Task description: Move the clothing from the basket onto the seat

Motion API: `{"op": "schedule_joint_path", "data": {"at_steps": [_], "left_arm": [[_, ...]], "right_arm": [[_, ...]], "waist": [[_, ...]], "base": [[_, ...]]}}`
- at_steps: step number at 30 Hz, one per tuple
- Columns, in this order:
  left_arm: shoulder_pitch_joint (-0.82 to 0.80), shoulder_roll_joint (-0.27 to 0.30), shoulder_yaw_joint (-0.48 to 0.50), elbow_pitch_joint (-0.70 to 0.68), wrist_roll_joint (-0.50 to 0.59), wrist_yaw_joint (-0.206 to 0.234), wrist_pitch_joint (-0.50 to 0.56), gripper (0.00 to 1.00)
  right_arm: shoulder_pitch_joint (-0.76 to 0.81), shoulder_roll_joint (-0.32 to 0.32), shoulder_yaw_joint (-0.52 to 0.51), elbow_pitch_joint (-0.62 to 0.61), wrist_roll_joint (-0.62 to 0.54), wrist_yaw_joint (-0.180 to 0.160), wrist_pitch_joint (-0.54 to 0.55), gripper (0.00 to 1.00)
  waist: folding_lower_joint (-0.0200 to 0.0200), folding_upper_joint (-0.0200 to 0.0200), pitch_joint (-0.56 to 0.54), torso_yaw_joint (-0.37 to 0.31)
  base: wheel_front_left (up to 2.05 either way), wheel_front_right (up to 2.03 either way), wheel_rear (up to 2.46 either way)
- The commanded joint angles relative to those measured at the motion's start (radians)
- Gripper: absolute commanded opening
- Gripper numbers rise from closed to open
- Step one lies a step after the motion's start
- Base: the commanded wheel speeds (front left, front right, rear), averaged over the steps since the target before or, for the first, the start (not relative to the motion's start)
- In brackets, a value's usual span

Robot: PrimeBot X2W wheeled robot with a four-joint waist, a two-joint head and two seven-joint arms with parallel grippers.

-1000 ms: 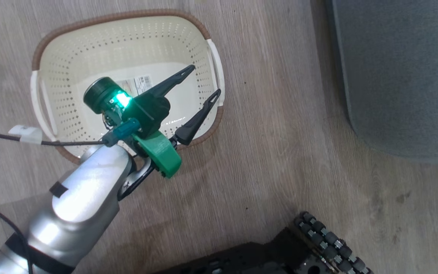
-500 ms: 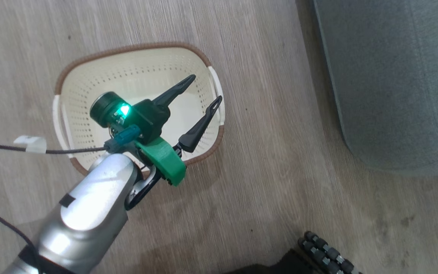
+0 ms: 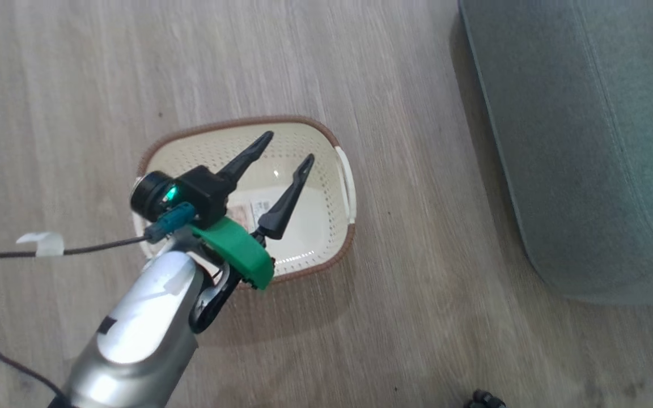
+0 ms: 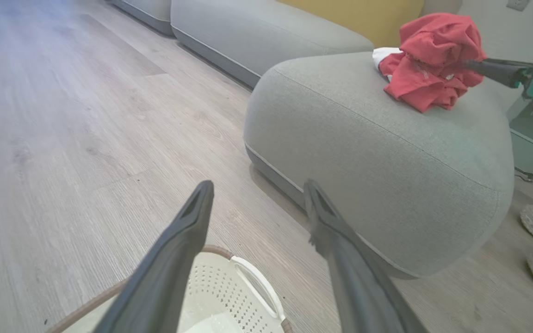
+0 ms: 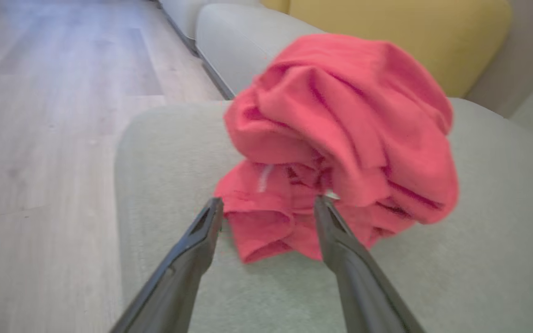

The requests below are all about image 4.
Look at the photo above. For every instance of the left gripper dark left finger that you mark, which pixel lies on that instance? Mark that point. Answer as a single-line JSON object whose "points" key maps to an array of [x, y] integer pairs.
{"points": [[164, 273]]}

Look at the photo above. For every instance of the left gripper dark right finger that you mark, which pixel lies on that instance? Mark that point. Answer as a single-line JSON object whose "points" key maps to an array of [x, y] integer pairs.
{"points": [[359, 286]]}

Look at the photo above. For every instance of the red clothing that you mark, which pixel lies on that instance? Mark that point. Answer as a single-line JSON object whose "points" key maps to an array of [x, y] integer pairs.
{"points": [[433, 55]]}

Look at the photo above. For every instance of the white perforated laundry basket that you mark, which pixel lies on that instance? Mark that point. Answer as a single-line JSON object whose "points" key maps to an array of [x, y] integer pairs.
{"points": [[229, 296]]}

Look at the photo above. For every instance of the grey fabric ottoman seat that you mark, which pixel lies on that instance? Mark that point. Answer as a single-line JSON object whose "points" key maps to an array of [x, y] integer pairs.
{"points": [[377, 162]]}

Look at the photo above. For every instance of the grey sofa seat section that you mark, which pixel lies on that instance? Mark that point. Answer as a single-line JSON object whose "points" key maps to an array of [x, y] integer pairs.
{"points": [[257, 32], [148, 11]]}

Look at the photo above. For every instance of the beige sofa cushion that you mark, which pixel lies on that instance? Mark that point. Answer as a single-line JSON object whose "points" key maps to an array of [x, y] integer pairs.
{"points": [[442, 5]]}

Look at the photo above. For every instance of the white cloth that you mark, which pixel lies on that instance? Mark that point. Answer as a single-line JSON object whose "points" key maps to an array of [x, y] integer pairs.
{"points": [[382, 54]]}

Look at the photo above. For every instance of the yellow sofa cushion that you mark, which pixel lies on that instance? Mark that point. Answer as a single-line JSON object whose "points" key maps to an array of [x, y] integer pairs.
{"points": [[363, 16]]}

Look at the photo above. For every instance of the white wall outlet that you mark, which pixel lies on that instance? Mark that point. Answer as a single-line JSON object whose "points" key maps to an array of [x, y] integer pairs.
{"points": [[518, 4]]}

